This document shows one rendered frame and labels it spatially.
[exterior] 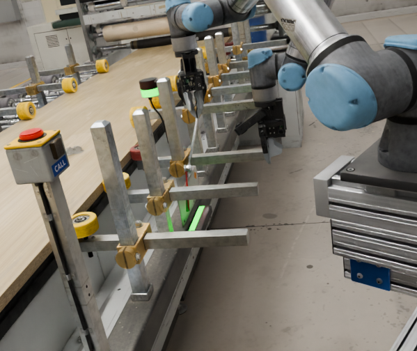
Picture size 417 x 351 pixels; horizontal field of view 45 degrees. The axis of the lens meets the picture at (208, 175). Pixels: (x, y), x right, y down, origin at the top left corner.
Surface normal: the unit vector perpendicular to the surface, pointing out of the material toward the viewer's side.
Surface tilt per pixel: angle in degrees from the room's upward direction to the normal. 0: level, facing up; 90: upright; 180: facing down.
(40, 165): 90
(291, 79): 90
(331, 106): 95
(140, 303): 0
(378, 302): 0
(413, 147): 73
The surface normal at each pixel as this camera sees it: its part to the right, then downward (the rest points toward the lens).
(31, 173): -0.18, 0.41
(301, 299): -0.16, -0.91
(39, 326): 0.97, -0.07
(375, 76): 0.25, -0.28
